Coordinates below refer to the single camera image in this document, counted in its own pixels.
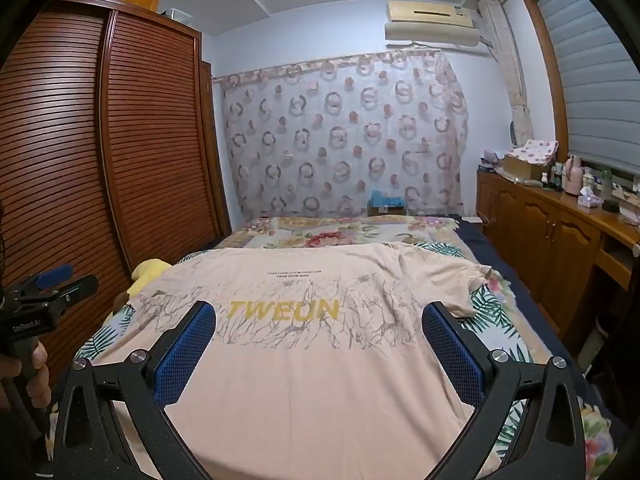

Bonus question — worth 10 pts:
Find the bed with leaf floral cover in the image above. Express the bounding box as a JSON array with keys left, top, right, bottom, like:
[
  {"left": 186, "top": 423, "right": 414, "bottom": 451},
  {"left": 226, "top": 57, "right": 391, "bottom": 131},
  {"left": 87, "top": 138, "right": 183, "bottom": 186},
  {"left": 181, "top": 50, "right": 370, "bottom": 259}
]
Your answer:
[{"left": 45, "top": 216, "right": 617, "bottom": 480}]

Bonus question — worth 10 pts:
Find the grey waste bin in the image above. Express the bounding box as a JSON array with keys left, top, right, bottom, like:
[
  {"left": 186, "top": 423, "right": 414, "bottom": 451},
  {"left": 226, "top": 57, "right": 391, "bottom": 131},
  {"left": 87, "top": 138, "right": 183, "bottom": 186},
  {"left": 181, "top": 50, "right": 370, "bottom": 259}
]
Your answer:
[{"left": 582, "top": 312, "right": 626, "bottom": 361}]

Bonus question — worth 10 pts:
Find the person's left hand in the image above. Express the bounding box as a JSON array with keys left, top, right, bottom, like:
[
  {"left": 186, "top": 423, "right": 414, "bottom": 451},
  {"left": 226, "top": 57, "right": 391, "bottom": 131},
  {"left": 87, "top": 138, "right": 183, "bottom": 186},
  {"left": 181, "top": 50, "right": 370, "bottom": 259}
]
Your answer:
[{"left": 30, "top": 344, "right": 52, "bottom": 413}]

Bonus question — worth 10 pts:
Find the cardboard box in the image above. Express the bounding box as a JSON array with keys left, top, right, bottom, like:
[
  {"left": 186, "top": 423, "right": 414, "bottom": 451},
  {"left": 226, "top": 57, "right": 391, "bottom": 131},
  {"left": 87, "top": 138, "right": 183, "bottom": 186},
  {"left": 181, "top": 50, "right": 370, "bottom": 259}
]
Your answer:
[{"left": 502, "top": 154, "right": 546, "bottom": 181}]

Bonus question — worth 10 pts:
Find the wooden louvered wardrobe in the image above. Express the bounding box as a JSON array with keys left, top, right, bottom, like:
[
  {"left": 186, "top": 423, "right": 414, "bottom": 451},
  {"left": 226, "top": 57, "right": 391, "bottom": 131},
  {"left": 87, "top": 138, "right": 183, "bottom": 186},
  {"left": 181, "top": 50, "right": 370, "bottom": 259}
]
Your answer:
[{"left": 0, "top": 0, "right": 233, "bottom": 376}]

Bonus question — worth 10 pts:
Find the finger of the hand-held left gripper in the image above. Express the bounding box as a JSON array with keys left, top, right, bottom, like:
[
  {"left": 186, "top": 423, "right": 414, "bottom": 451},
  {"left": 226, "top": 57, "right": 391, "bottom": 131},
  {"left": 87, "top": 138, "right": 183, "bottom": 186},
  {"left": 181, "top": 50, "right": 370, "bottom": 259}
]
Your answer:
[
  {"left": 47, "top": 274, "right": 100, "bottom": 307},
  {"left": 20, "top": 265, "right": 75, "bottom": 292}
]

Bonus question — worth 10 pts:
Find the box with blue cloth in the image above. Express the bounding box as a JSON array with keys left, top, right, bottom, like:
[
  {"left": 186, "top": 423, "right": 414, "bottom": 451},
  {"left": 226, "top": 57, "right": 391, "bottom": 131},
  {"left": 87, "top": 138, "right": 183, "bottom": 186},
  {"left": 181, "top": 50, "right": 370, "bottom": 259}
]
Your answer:
[{"left": 367, "top": 191, "right": 408, "bottom": 217}]

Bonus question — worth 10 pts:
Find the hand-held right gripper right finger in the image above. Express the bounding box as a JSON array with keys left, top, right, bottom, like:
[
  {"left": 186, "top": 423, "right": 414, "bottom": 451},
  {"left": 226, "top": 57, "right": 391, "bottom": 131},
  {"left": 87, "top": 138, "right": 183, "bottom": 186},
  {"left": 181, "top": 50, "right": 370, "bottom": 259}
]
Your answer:
[{"left": 421, "top": 301, "right": 587, "bottom": 480}]

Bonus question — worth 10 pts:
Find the wooden sideboard cabinet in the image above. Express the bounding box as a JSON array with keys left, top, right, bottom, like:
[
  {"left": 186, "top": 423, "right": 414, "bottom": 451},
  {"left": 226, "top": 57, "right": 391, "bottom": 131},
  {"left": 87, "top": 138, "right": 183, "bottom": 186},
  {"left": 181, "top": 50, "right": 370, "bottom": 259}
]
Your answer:
[{"left": 475, "top": 167, "right": 640, "bottom": 361}]

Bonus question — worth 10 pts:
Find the wooden window frame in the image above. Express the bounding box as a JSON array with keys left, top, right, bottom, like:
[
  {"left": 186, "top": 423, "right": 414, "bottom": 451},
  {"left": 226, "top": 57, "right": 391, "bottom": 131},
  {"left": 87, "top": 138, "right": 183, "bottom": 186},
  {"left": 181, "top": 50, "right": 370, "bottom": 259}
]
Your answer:
[{"left": 519, "top": 0, "right": 576, "bottom": 161}]

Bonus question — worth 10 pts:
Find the pink thermos jug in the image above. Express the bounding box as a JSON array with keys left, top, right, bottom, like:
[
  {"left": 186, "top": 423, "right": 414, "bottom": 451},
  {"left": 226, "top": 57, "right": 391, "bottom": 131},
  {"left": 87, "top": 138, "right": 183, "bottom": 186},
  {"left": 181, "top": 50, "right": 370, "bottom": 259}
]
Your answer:
[{"left": 564, "top": 155, "right": 583, "bottom": 193}]

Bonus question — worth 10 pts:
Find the clear plastic storage box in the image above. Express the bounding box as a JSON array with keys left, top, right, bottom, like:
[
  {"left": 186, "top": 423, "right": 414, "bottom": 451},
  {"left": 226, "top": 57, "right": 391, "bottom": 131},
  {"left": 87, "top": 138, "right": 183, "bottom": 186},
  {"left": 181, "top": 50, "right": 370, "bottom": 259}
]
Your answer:
[{"left": 159, "top": 7, "right": 195, "bottom": 26}]

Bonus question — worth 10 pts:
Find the box with dotted cloth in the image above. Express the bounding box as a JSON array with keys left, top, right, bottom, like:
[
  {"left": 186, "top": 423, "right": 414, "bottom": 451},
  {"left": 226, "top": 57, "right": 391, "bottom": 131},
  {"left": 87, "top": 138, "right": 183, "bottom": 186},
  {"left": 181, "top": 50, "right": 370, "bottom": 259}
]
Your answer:
[{"left": 507, "top": 140, "right": 559, "bottom": 166}]

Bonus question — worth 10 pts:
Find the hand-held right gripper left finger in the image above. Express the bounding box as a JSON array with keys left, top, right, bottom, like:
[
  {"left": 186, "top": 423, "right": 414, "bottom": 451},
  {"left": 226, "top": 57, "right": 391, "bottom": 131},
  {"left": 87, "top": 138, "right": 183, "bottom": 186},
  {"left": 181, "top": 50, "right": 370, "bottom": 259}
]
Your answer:
[{"left": 51, "top": 301, "right": 236, "bottom": 480}]

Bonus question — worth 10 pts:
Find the yellow plush toy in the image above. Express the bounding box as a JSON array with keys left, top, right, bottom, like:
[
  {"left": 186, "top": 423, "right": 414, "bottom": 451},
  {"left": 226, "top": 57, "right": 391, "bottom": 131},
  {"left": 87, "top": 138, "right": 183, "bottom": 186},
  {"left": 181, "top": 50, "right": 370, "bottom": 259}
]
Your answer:
[{"left": 112, "top": 258, "right": 173, "bottom": 311}]

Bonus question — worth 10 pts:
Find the grey window blind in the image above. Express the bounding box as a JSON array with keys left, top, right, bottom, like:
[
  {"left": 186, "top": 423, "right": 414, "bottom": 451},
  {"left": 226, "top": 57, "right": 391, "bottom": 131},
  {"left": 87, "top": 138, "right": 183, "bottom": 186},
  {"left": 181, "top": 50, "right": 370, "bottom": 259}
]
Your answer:
[{"left": 530, "top": 0, "right": 640, "bottom": 171}]

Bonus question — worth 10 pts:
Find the sheer circle patterned curtain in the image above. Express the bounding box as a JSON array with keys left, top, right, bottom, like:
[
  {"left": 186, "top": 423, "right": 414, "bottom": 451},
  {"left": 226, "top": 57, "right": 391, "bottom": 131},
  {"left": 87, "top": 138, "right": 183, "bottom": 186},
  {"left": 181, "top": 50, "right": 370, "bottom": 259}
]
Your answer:
[{"left": 212, "top": 50, "right": 471, "bottom": 221}]

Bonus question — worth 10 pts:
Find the beige printed t-shirt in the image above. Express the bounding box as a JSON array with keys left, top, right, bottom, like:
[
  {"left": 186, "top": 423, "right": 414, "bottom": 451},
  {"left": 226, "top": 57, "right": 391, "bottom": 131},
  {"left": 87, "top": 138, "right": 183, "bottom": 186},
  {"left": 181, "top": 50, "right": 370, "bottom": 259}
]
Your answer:
[{"left": 102, "top": 242, "right": 503, "bottom": 480}]

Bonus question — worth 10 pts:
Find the palm leaf printed blanket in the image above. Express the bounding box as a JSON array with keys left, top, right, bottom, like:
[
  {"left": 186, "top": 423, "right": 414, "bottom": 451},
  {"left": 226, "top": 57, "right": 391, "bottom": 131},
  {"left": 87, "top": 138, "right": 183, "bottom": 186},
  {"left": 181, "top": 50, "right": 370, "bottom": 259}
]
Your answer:
[{"left": 74, "top": 241, "right": 536, "bottom": 480}]

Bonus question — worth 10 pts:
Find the tied beige window curtain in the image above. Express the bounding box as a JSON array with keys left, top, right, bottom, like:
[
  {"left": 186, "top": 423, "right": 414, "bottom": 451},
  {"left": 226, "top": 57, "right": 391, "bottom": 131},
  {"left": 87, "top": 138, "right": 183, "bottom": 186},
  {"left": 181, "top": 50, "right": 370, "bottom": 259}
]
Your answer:
[{"left": 477, "top": 0, "right": 538, "bottom": 147}]

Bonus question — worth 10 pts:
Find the beige wall air conditioner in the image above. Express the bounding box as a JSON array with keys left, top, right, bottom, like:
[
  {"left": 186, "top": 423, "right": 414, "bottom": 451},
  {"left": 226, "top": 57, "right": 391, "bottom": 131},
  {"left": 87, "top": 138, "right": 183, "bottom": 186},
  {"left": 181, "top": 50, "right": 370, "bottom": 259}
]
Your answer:
[{"left": 384, "top": 0, "right": 493, "bottom": 56}]

